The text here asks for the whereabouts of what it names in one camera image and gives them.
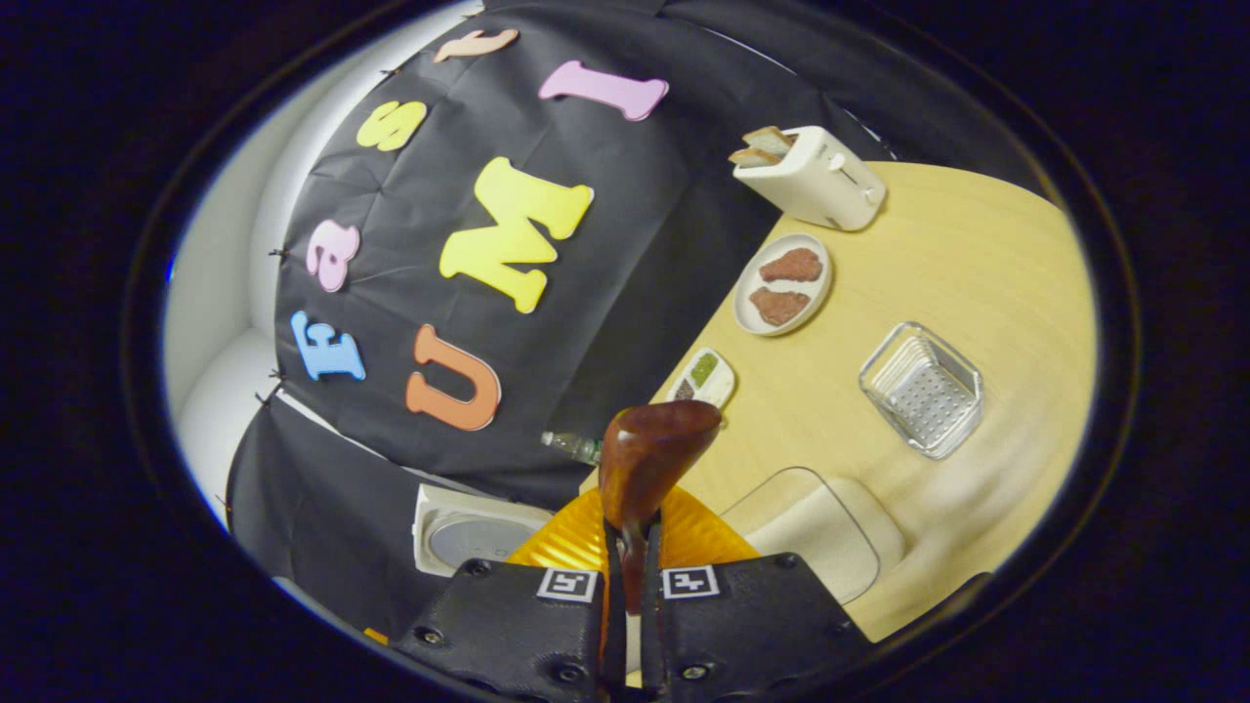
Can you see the brown meat piece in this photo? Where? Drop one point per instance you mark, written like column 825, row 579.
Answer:
column 778, row 306
column 791, row 265

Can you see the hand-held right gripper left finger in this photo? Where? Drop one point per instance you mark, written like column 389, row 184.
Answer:
column 508, row 625

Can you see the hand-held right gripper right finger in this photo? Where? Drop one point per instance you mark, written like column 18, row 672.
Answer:
column 752, row 625

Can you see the brown wooden spoon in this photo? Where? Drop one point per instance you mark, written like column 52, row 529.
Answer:
column 645, row 459

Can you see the toast slice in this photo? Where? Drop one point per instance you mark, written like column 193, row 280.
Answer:
column 767, row 140
column 752, row 156

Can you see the white round plate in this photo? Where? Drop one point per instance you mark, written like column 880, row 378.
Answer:
column 781, row 285

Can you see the white rice cooker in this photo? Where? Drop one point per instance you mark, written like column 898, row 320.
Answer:
column 479, row 537

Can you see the white divided condiment dish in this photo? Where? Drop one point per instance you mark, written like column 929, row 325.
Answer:
column 705, row 376

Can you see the clear metal chopstick holder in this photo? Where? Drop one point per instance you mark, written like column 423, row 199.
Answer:
column 923, row 395

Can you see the clear box of rice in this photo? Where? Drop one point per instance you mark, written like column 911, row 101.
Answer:
column 820, row 527

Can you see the white toaster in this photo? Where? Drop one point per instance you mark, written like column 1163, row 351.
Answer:
column 820, row 181

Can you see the clear water bottle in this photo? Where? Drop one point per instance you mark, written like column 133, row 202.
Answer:
column 576, row 447

